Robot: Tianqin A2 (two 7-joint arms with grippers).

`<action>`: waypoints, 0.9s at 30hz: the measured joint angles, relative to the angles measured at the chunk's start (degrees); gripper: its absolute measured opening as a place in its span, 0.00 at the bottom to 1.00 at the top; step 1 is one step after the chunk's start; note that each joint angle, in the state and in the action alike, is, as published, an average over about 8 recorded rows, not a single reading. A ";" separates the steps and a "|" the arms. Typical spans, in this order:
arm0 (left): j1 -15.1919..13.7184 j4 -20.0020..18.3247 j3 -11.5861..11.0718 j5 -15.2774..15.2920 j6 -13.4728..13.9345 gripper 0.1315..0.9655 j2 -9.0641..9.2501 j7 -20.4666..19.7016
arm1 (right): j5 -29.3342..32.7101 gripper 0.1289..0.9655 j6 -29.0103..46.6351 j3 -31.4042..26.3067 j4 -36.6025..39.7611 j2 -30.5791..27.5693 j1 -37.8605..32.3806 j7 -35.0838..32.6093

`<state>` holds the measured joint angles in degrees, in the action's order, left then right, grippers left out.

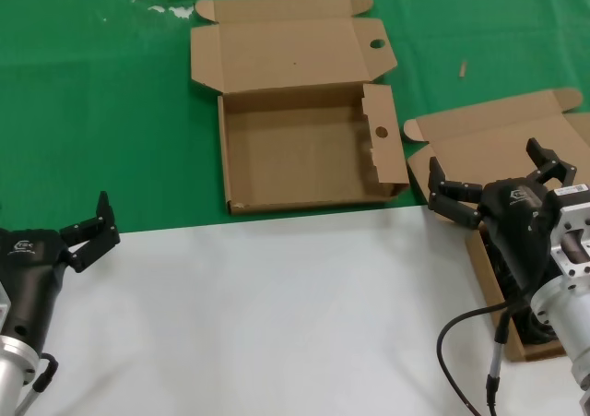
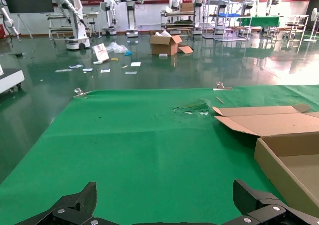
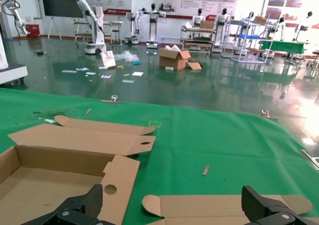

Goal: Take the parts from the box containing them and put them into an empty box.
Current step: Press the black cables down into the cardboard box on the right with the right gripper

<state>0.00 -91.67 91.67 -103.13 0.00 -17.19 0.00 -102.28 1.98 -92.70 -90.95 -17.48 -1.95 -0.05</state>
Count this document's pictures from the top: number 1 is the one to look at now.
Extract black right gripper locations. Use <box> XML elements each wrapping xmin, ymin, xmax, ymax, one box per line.
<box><xmin>427</xmin><ymin>137</ymin><xmax>577</xmax><ymax>292</ymax></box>

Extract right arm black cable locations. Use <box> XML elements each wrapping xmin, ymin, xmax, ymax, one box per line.
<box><xmin>436</xmin><ymin>295</ymin><xmax>531</xmax><ymax>416</ymax></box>

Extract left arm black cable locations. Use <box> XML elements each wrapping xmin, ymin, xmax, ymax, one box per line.
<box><xmin>13</xmin><ymin>351</ymin><xmax>60</xmax><ymax>416</ymax></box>

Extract open cardboard box with holes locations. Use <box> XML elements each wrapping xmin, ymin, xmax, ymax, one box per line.
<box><xmin>190</xmin><ymin>0</ymin><xmax>411</xmax><ymax>217</ymax></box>

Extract pile of black cables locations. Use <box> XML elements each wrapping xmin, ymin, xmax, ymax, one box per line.
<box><xmin>478</xmin><ymin>231</ymin><xmax>559</xmax><ymax>346</ymax></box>

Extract white torn tape scraps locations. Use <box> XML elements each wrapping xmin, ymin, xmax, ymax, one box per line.
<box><xmin>147</xmin><ymin>4</ymin><xmax>195</xmax><ymax>20</ymax></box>

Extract open cardboard box holding cables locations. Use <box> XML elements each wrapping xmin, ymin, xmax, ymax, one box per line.
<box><xmin>403</xmin><ymin>88</ymin><xmax>590</xmax><ymax>363</ymax></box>

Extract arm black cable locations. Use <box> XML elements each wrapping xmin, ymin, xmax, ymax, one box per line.
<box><xmin>13</xmin><ymin>351</ymin><xmax>60</xmax><ymax>416</ymax></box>
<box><xmin>436</xmin><ymin>295</ymin><xmax>531</xmax><ymax>416</ymax></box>

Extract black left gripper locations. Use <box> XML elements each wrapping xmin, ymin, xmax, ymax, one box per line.
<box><xmin>0</xmin><ymin>190</ymin><xmax>122</xmax><ymax>349</ymax></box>

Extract green table mat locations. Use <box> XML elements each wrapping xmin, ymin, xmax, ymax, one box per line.
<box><xmin>0</xmin><ymin>0</ymin><xmax>590</xmax><ymax>246</ymax></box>

